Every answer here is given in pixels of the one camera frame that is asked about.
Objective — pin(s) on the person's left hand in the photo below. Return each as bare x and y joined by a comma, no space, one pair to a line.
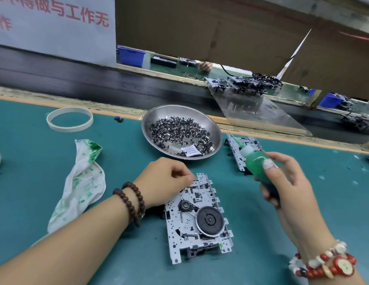
164,181

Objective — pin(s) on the person's right hand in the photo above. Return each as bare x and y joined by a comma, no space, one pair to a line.
300,207

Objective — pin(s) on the pile of small metal parts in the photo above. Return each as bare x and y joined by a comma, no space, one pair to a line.
178,130

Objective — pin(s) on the metal mechanism chassis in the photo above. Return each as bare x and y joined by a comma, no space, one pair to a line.
235,152
184,234

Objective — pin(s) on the green glue squeeze bottle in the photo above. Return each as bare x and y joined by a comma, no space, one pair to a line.
256,163

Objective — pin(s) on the round metal bowl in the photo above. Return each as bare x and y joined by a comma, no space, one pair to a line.
166,111

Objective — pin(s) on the finished mechanisms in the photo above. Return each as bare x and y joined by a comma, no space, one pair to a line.
244,83

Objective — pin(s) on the black conveyor belt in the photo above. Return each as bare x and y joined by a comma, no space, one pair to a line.
53,71

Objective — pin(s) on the person's right forearm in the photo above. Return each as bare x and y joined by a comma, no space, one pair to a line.
333,282

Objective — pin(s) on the person's left forearm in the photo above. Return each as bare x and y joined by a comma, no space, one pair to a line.
65,252

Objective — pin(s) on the small blue cap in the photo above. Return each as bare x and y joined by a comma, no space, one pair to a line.
118,118

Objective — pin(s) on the white green-stained cloth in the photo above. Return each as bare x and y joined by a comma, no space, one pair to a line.
80,187

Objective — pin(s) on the clear plastic sheet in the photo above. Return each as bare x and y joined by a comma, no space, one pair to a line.
250,112

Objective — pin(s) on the blue plastic bin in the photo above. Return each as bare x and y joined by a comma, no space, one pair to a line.
131,56
332,100

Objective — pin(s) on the black flat box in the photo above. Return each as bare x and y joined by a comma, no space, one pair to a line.
164,61

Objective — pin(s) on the brown cardboard panel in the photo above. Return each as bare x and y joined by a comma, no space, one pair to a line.
232,38

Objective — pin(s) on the white paper sign red text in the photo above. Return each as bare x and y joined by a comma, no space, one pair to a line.
53,41

